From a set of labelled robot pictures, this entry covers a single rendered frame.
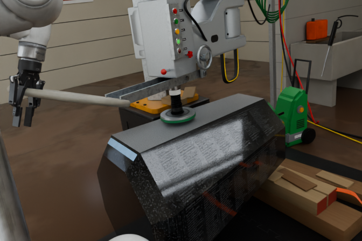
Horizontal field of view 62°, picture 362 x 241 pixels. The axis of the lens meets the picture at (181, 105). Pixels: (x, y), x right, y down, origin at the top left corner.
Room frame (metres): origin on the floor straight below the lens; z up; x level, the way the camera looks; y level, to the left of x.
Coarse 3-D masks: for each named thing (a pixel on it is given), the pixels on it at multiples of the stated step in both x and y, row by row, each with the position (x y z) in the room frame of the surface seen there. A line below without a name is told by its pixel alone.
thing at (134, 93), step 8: (192, 72) 1.81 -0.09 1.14; (152, 80) 1.70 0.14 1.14; (160, 80) 1.74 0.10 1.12; (168, 80) 1.63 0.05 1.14; (176, 80) 1.69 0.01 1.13; (184, 80) 1.74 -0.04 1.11; (128, 88) 1.56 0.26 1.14; (136, 88) 1.60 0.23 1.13; (144, 88) 1.49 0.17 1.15; (152, 88) 1.54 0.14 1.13; (160, 88) 1.58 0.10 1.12; (168, 88) 1.63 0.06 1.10; (112, 96) 1.47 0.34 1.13; (120, 96) 1.38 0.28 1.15; (128, 96) 1.41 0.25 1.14; (136, 96) 1.45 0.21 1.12; (144, 96) 1.49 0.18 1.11
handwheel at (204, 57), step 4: (200, 48) 1.71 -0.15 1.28; (208, 48) 1.78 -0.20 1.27; (208, 52) 1.78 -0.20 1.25; (196, 56) 1.78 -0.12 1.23; (200, 56) 1.72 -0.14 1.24; (204, 56) 1.73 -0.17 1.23; (212, 56) 1.80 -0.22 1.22; (204, 60) 1.73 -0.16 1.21; (200, 64) 1.70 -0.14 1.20; (204, 64) 1.74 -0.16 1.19; (208, 64) 1.77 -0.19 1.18; (200, 68) 1.71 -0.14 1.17; (204, 68) 1.72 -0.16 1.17
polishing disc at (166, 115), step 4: (184, 108) 1.82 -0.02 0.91; (188, 108) 1.81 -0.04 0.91; (164, 112) 1.79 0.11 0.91; (168, 112) 1.78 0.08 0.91; (184, 112) 1.74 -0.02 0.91; (188, 112) 1.73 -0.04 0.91; (192, 112) 1.72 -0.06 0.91; (164, 116) 1.72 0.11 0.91; (168, 116) 1.71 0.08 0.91; (172, 116) 1.70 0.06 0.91; (176, 116) 1.69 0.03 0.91; (180, 116) 1.68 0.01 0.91; (184, 116) 1.67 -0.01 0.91; (188, 116) 1.67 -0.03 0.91; (172, 120) 1.66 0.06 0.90
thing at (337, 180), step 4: (320, 172) 2.11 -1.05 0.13; (324, 172) 2.11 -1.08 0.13; (328, 172) 2.10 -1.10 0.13; (320, 176) 2.06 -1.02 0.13; (324, 176) 2.05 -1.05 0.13; (328, 176) 2.04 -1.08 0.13; (332, 176) 2.04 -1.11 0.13; (336, 176) 2.03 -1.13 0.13; (328, 180) 2.00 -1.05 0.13; (332, 180) 1.99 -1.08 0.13; (336, 180) 1.98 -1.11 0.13; (340, 180) 1.97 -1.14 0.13; (344, 180) 1.97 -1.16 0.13; (348, 180) 1.96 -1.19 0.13; (336, 184) 1.95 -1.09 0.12; (340, 184) 1.93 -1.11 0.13; (344, 184) 1.92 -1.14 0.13; (348, 184) 1.92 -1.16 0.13; (352, 184) 1.92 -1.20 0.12
